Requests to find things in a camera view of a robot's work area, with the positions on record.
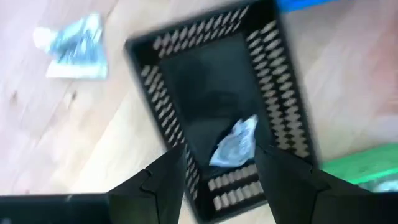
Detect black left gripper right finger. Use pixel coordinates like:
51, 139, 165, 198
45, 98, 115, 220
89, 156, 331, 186
254, 144, 398, 224

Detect blue plastic basket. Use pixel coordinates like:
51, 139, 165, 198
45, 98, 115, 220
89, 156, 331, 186
275, 0, 341, 13

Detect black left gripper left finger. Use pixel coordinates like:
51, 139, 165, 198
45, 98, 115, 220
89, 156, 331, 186
0, 144, 188, 224

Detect green plastic basket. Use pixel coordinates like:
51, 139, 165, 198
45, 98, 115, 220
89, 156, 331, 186
322, 142, 398, 194

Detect black plastic basket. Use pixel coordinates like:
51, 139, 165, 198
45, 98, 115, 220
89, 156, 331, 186
123, 0, 320, 223

